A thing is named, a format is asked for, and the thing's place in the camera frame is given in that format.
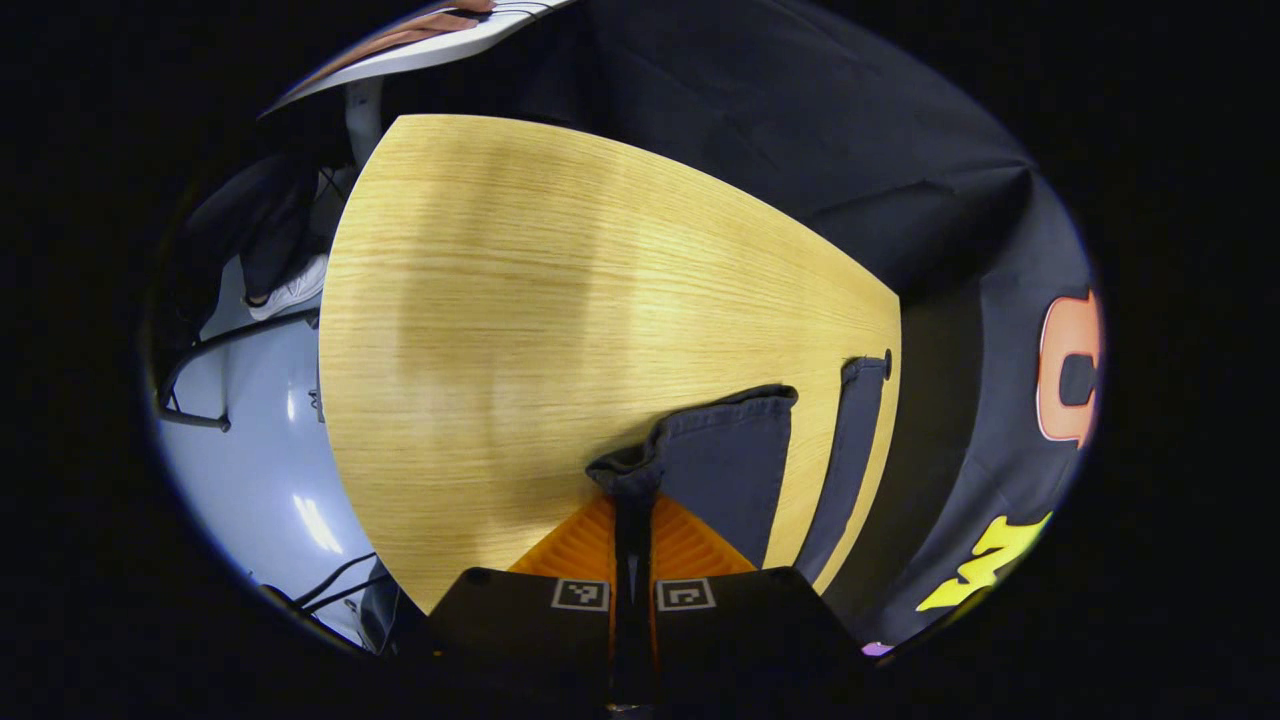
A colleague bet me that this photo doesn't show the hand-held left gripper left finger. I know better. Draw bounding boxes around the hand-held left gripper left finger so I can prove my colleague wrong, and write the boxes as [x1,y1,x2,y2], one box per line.
[400,495,635,711]

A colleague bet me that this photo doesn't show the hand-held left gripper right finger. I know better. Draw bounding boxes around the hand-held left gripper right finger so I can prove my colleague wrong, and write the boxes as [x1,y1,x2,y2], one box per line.
[634,495,866,711]

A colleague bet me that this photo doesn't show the dark blue jeans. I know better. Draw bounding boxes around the dark blue jeans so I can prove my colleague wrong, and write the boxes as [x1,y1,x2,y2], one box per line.
[585,357,891,598]

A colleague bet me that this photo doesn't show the black chair base tube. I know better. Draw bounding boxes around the black chair base tube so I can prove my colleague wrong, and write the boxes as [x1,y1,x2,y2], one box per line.
[155,308,323,433]

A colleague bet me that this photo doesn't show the black backdrop cloth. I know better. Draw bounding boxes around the black backdrop cloth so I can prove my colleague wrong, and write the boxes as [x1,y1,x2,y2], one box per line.
[400,0,1106,651]

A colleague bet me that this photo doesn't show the white table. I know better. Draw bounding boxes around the white table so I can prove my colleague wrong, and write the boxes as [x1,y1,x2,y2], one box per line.
[262,0,581,171]

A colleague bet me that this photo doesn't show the black floor cable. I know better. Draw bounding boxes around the black floor cable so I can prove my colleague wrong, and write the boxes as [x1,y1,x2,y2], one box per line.
[288,552,391,613]

